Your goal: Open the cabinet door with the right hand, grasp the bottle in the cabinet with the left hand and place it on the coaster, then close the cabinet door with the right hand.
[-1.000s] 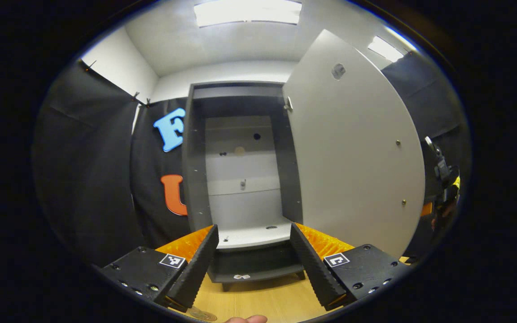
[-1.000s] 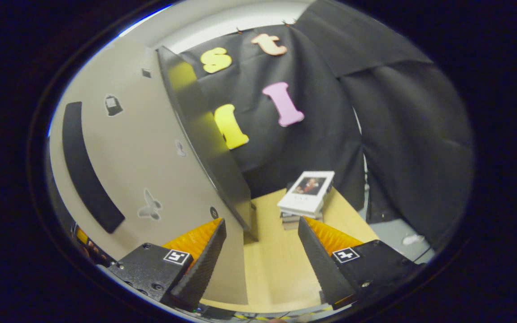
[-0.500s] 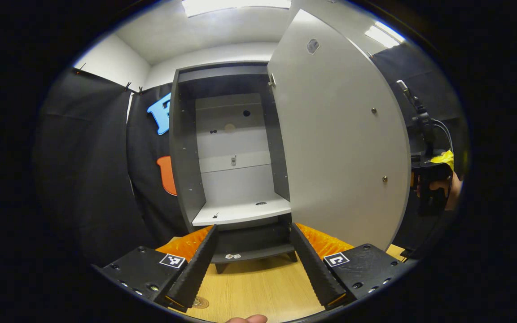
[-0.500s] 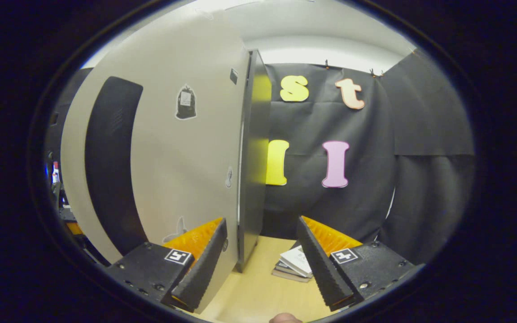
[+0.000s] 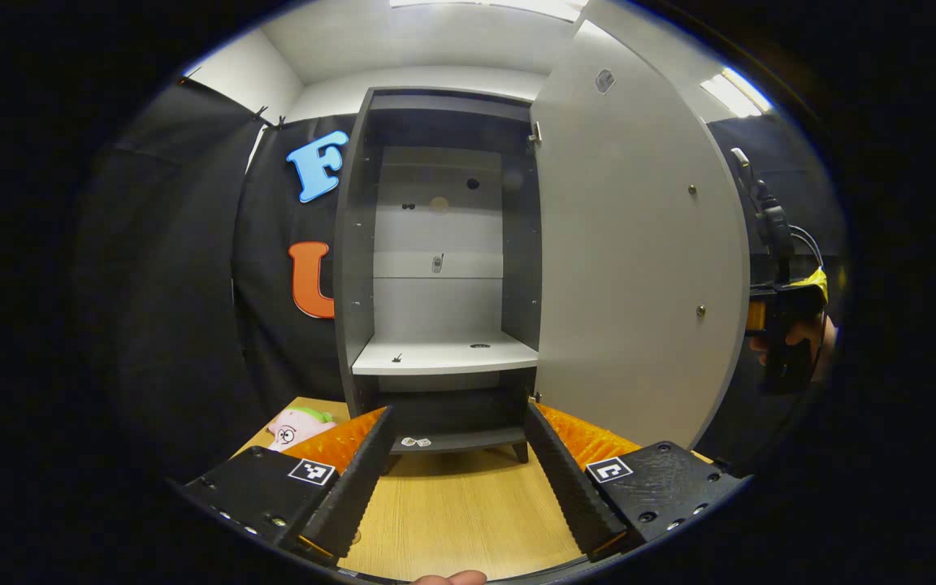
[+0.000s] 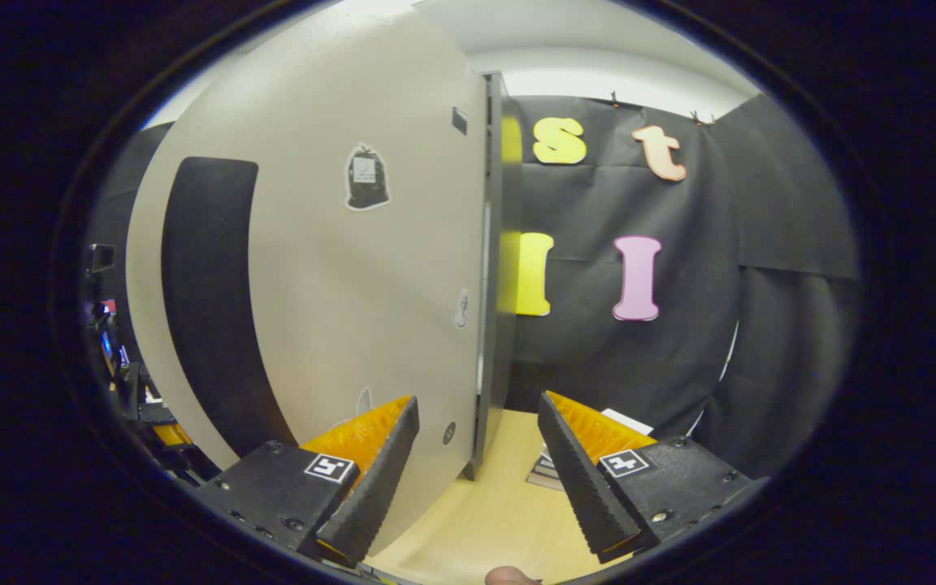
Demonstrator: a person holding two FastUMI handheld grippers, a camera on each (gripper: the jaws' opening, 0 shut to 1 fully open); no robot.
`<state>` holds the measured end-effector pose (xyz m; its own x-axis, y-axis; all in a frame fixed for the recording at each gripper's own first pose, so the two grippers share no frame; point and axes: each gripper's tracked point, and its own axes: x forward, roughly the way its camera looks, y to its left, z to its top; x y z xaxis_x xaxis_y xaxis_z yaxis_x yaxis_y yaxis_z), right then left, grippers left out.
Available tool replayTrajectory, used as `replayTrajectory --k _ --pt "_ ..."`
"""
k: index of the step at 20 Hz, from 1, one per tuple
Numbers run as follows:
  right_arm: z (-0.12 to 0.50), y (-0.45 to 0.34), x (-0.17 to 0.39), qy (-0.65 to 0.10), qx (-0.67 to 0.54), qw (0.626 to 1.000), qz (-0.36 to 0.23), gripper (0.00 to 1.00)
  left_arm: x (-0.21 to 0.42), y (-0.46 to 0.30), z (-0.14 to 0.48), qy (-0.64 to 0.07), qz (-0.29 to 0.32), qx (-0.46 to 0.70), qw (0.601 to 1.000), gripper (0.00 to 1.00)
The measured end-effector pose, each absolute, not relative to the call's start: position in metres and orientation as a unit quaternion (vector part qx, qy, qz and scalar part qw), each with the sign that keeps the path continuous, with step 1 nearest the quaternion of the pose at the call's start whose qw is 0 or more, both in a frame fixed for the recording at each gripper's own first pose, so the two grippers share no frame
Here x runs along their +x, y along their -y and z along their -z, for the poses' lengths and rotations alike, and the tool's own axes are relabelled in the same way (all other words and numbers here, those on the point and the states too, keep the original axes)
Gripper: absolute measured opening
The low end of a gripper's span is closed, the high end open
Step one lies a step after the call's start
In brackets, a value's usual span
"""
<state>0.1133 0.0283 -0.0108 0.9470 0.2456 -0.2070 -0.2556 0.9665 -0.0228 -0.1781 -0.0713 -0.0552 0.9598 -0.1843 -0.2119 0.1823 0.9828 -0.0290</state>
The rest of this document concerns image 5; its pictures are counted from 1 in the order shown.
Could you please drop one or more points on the dark grey cabinet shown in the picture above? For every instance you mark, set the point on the dark grey cabinet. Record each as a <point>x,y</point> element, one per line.
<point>354,268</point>

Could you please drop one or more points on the pink plush toy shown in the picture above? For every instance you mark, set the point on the pink plush toy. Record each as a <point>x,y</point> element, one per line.
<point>297,426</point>

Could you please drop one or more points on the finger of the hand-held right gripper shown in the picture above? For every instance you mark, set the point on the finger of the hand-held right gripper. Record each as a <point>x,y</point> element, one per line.
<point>756,317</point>

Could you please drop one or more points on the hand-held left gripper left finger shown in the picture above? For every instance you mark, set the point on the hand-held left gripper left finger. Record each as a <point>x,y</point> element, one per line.
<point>354,496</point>

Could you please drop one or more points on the black backdrop cloth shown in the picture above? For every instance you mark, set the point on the black backdrop cloth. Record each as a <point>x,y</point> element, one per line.
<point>175,284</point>

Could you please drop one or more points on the light grey cabinet shelf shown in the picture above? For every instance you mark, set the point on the light grey cabinet shelf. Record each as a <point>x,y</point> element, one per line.
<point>444,356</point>

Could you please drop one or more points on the ceiling light panel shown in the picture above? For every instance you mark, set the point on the ceiling light panel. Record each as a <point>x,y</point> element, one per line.
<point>484,8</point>
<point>736,93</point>

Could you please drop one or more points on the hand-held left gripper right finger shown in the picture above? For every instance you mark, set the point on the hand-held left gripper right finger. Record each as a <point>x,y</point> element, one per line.
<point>565,496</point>

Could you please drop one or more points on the light grey cabinet door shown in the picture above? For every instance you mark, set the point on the light grey cabinet door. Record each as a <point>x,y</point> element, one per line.
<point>630,268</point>

